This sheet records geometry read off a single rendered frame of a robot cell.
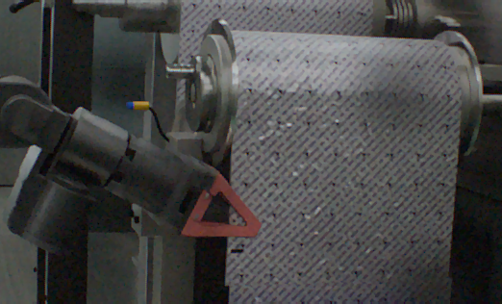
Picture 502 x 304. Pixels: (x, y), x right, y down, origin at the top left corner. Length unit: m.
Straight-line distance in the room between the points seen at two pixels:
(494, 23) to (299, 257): 0.36
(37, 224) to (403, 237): 0.36
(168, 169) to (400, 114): 0.24
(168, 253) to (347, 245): 0.18
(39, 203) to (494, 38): 0.54
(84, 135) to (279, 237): 0.22
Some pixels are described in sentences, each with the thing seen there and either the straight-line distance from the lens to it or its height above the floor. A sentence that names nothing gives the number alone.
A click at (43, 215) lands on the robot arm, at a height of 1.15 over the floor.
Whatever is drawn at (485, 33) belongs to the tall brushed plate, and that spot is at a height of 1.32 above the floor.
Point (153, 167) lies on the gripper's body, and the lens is 0.94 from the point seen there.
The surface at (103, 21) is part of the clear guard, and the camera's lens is 1.99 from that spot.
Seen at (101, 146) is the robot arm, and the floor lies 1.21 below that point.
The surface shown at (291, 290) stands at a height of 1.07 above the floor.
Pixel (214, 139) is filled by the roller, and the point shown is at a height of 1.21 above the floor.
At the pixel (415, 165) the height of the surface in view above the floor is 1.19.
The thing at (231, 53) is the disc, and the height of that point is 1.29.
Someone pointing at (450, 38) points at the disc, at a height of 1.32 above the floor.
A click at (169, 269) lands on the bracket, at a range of 1.07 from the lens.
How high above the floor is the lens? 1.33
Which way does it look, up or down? 7 degrees down
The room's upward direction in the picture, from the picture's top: 3 degrees clockwise
